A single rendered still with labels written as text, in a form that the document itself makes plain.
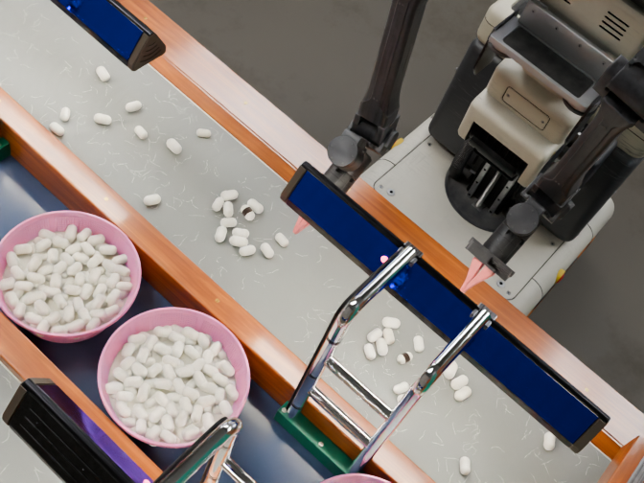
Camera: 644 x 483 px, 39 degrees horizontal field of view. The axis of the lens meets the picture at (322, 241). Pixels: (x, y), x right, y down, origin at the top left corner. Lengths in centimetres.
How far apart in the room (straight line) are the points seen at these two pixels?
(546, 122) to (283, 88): 124
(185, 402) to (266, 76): 172
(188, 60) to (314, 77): 118
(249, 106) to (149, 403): 71
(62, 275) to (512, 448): 90
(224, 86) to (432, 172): 86
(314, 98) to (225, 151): 121
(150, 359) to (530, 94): 103
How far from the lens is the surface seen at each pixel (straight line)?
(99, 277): 174
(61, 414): 122
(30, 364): 163
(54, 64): 205
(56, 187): 189
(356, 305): 134
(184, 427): 164
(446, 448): 172
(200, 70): 204
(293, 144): 195
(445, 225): 257
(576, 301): 299
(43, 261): 177
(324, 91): 315
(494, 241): 172
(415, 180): 263
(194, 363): 167
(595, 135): 151
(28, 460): 159
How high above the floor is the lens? 224
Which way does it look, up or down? 54 degrees down
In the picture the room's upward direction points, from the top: 24 degrees clockwise
